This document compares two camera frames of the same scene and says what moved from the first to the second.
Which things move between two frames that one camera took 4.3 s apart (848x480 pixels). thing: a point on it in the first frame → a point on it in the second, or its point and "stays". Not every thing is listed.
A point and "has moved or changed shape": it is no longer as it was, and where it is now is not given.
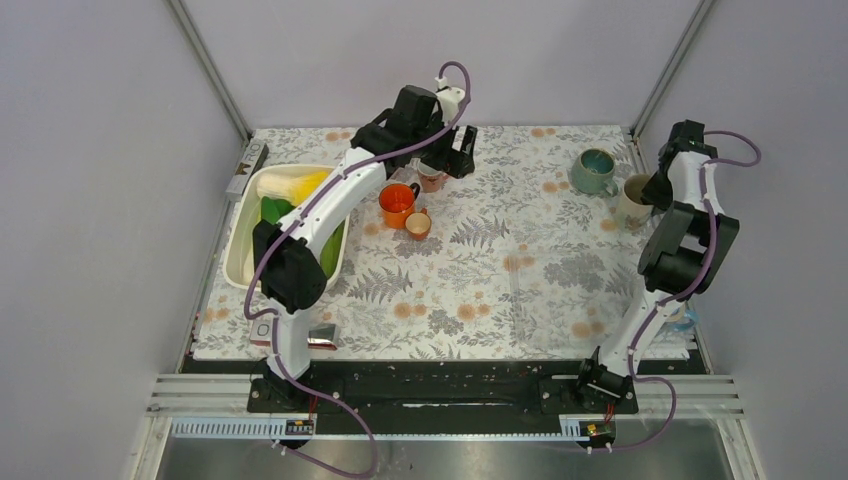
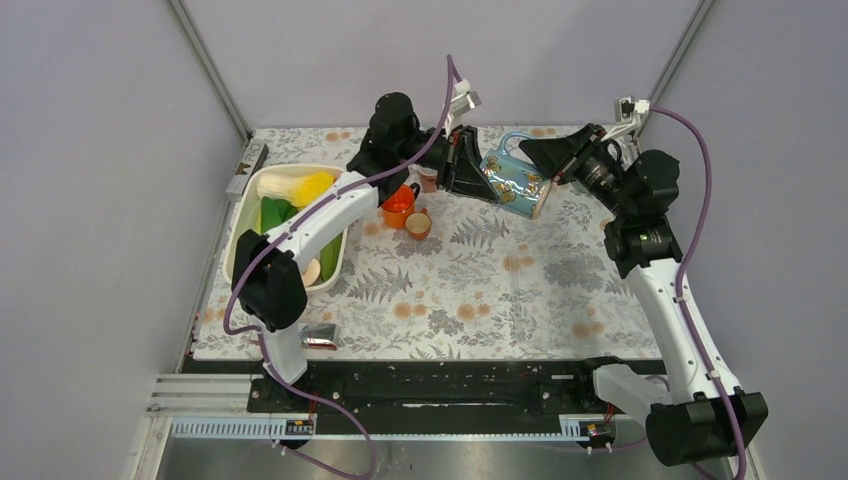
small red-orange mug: (418, 225) stays
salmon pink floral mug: (431, 180) stays
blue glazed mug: (692, 316) has moved or changed shape
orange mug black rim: (396, 201) stays
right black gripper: (652, 197) → (552, 156)
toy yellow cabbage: (291, 188) stays
